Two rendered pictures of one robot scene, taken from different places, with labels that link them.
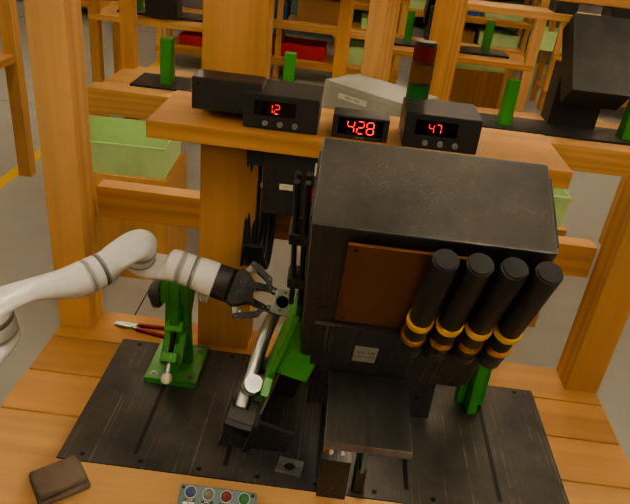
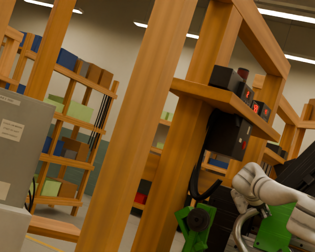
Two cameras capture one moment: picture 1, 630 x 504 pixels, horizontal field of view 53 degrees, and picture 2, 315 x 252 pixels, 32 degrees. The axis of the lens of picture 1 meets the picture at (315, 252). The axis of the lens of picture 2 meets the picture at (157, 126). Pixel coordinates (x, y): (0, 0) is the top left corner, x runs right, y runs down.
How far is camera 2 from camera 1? 2.32 m
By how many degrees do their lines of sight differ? 71
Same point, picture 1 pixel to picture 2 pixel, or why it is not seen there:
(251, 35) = (229, 50)
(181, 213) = (148, 167)
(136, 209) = not seen: hidden behind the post
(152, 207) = not seen: hidden behind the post
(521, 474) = not seen: outside the picture
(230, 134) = (245, 106)
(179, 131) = (237, 101)
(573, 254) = (229, 183)
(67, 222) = (136, 174)
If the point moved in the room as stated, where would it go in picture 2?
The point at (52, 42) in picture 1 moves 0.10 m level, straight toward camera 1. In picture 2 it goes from (184, 28) to (217, 38)
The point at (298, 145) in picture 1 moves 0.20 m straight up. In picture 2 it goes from (253, 115) to (269, 64)
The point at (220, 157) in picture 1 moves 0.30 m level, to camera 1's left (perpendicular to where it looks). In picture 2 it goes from (201, 122) to (172, 105)
